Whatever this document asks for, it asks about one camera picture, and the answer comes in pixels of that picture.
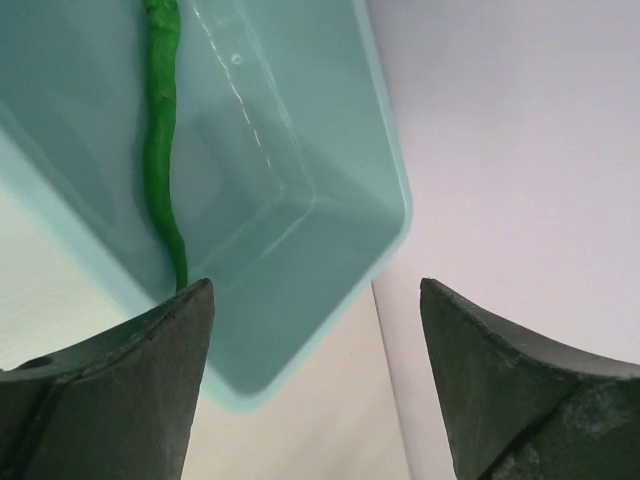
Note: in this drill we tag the teal plastic bin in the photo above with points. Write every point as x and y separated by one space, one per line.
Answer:
287 180

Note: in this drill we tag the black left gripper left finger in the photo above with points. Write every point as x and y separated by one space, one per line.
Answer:
118 405

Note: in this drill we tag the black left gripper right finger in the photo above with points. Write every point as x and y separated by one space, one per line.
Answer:
519 405

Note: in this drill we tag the green fake chili pepper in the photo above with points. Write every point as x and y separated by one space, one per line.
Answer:
164 31

